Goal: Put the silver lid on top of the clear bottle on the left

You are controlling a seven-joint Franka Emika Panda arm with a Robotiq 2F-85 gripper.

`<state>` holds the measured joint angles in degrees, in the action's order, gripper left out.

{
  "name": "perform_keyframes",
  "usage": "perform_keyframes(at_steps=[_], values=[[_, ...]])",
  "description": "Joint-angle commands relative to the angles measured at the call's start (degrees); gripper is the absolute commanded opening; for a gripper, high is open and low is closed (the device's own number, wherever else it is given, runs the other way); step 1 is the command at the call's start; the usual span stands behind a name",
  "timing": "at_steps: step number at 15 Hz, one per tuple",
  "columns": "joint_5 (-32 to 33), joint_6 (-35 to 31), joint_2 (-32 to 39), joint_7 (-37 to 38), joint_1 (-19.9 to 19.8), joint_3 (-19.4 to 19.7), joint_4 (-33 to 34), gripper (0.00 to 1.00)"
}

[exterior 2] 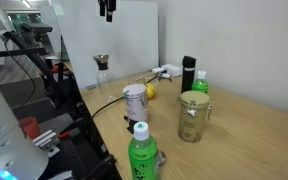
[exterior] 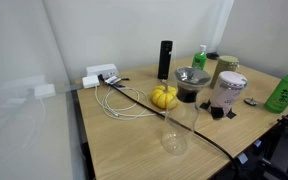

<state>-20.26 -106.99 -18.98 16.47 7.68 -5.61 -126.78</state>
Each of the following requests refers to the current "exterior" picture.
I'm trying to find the small silver lid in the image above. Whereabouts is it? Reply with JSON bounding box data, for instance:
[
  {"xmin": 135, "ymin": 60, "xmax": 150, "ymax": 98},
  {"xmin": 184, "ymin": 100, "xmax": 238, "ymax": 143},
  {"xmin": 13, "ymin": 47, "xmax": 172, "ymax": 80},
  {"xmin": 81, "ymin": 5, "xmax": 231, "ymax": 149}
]
[{"xmin": 244, "ymin": 98, "xmax": 258, "ymax": 106}]

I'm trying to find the clear glass carafe bottle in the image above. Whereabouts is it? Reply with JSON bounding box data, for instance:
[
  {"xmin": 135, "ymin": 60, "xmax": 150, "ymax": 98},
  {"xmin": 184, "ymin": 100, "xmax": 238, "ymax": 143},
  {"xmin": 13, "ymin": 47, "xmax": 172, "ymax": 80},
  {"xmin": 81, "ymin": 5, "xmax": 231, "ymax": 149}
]
[{"xmin": 161, "ymin": 97, "xmax": 199, "ymax": 155}]

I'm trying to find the small green tea bottle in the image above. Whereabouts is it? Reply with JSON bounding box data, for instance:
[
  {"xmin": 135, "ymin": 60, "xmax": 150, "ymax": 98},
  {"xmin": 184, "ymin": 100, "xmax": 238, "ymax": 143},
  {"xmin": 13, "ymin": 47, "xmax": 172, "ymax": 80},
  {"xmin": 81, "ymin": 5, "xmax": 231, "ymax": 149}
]
[{"xmin": 192, "ymin": 45, "xmax": 207, "ymax": 70}]

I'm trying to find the large green tea bottle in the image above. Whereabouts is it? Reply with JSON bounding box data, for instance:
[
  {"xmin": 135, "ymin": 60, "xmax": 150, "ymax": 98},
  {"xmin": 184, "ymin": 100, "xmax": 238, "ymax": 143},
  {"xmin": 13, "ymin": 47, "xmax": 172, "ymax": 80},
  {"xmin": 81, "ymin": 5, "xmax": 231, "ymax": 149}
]
[{"xmin": 264, "ymin": 75, "xmax": 288, "ymax": 114}]

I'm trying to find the small yellow pumpkin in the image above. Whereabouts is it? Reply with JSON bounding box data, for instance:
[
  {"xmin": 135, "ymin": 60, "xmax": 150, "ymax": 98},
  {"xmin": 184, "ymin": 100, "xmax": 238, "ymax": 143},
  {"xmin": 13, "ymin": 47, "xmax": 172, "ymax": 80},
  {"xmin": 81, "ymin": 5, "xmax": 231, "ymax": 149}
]
[{"xmin": 150, "ymin": 85, "xmax": 178, "ymax": 109}]

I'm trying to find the small connector plug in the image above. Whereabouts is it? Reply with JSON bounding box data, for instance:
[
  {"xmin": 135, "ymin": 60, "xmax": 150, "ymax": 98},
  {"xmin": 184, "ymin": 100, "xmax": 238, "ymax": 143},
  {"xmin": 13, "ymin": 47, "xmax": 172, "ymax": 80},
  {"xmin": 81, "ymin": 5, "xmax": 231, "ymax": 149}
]
[{"xmin": 105, "ymin": 76, "xmax": 122, "ymax": 85}]

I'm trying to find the white power strip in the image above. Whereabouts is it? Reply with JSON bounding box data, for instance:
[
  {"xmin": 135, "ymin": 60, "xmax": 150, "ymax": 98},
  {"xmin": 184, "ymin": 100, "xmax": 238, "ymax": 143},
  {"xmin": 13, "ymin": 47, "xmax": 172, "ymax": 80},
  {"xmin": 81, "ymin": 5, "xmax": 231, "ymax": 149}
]
[{"xmin": 86, "ymin": 64, "xmax": 119, "ymax": 79}]

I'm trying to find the black tall thermos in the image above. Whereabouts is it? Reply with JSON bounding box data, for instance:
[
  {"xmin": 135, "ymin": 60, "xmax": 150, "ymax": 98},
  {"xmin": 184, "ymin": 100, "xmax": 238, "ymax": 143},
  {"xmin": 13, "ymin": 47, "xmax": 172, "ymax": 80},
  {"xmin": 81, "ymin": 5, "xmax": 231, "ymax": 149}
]
[{"xmin": 158, "ymin": 40, "xmax": 173, "ymax": 80}]

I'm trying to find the white power adapter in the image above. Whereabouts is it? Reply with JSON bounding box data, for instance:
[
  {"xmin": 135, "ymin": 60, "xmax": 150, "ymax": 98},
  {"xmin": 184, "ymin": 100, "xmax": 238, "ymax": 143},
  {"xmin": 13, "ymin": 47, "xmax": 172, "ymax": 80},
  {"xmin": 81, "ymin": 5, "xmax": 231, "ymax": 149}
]
[{"xmin": 82, "ymin": 75, "xmax": 100, "ymax": 89}]

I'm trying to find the pink tin canister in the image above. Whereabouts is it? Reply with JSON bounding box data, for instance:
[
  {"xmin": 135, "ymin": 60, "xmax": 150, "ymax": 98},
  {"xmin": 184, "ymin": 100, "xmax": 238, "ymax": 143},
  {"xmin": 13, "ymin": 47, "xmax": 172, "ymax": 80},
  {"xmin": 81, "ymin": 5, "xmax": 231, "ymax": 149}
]
[{"xmin": 208, "ymin": 71, "xmax": 248, "ymax": 119}]

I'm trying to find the white coiled cable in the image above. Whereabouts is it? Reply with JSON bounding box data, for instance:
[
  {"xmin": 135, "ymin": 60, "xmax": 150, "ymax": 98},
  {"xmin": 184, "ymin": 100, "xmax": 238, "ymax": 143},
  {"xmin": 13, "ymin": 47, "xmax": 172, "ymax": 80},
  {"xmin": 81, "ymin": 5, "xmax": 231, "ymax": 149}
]
[{"xmin": 94, "ymin": 85, "xmax": 167, "ymax": 121}]

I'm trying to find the black thick cable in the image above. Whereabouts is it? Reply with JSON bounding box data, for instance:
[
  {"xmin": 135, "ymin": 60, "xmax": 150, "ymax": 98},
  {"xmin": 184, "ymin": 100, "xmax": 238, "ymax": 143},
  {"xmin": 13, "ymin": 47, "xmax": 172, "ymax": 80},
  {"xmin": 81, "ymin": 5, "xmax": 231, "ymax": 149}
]
[{"xmin": 97, "ymin": 74, "xmax": 240, "ymax": 178}]

